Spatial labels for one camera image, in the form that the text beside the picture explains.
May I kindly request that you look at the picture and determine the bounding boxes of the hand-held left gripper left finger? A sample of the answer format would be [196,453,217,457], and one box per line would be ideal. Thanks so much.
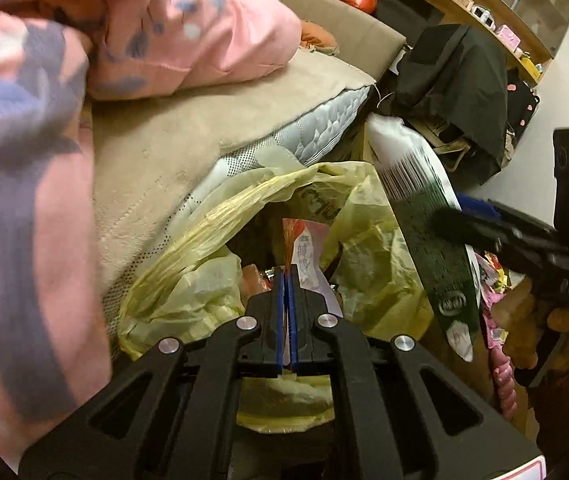
[17,265,285,480]

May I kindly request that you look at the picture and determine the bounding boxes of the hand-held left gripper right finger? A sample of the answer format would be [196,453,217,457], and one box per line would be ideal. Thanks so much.
[287,264,545,480]

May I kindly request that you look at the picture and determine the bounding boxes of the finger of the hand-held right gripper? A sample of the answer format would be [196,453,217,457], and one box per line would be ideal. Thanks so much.
[457,195,555,241]
[431,207,560,273]

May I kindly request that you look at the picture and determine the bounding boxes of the green white snack bag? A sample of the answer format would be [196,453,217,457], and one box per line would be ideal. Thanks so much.
[367,112,483,363]

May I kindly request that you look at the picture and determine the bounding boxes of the red white wrapper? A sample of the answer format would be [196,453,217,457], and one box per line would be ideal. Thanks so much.
[281,217,345,321]

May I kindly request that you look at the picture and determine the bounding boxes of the yellow plastic bag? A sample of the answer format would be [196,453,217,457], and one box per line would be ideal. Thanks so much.
[117,160,440,433]

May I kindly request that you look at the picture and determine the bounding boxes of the person's right hand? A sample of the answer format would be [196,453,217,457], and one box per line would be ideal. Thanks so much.
[502,280,569,371]

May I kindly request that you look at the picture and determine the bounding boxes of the pile of snack wrappers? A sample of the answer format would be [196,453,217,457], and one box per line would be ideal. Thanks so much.
[475,250,525,351]

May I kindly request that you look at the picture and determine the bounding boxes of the beige chair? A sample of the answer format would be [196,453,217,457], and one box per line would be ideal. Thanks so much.
[412,110,480,173]

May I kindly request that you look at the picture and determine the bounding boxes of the black garment with pink hearts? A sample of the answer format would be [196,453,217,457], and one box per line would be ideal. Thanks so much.
[502,67,540,161]

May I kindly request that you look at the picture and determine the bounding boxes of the black jacket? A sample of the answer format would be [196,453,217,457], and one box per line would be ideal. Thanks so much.
[395,24,510,186]

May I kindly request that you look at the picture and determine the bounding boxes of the pink caterpillar toy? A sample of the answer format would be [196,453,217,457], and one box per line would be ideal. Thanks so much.
[489,347,518,418]

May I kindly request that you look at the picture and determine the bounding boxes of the pink box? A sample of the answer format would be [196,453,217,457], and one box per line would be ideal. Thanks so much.
[495,26,521,53]

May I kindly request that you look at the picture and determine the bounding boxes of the dark panel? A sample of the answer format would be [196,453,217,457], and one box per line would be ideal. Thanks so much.
[369,0,458,43]

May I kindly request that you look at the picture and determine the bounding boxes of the orange pillow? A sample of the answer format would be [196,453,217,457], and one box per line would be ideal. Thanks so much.
[299,19,340,56]

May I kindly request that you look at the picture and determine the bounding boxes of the beige headboard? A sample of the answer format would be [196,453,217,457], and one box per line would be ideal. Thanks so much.
[237,0,408,81]

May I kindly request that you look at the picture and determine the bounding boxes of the pink deer print duvet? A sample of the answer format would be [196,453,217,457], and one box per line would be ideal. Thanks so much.
[0,0,303,471]

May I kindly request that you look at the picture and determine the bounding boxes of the wooden wall shelf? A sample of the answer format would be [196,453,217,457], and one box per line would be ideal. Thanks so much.
[439,0,569,83]

